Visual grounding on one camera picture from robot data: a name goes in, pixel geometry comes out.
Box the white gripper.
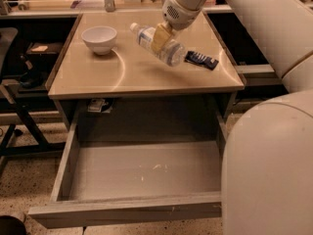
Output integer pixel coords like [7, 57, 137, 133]
[151, 0, 200, 53]

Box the clear plastic water bottle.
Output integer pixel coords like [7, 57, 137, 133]
[130, 23, 186, 67]

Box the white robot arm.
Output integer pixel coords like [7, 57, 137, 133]
[153, 0, 313, 235]

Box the grey drawer cabinet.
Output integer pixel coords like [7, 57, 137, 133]
[44, 9, 247, 130]

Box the grey open top drawer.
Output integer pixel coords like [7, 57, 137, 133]
[29, 108, 221, 228]

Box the dark blue snack packet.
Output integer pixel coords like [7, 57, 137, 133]
[185, 51, 218, 71]

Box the white ceramic bowl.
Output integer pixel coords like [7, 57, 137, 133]
[81, 26, 117, 55]

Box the white label under tabletop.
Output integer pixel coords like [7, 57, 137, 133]
[88, 99, 105, 113]

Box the black box with tan note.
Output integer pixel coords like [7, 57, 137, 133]
[26, 42, 63, 55]

